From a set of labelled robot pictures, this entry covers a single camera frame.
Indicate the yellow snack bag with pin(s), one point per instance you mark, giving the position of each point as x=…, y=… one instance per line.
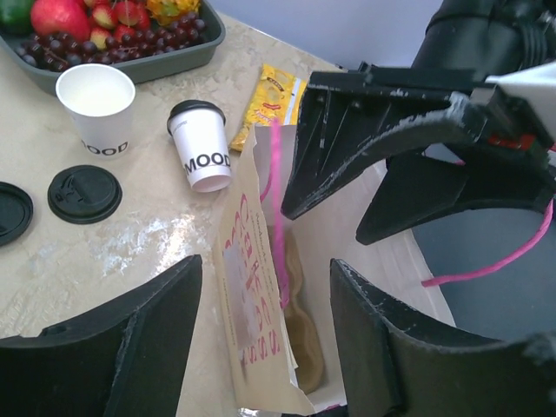
x=277, y=95

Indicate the toy pineapple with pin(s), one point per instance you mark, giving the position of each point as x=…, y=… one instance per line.
x=168, y=11

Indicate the green lime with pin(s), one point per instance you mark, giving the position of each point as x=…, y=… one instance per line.
x=15, y=16

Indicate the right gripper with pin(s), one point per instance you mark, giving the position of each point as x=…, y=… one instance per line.
x=349, y=121

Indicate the red cherries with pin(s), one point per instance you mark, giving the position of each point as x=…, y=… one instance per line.
x=110, y=21

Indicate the dark red grapes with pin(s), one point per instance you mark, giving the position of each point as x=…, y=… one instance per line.
x=59, y=52

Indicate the brown paper bag pink handles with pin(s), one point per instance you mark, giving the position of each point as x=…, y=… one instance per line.
x=261, y=357

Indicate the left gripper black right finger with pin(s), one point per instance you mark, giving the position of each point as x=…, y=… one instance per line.
x=397, y=361

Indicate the black coffee lid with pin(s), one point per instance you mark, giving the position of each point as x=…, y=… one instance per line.
x=84, y=194
x=16, y=212

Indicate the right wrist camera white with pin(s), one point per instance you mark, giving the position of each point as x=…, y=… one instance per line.
x=532, y=96

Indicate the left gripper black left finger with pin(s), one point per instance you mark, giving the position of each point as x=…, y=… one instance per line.
x=126, y=357

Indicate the white paper cup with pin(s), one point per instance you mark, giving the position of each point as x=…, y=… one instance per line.
x=198, y=130
x=99, y=99

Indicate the grey fruit tray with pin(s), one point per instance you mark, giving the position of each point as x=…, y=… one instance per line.
x=141, y=70

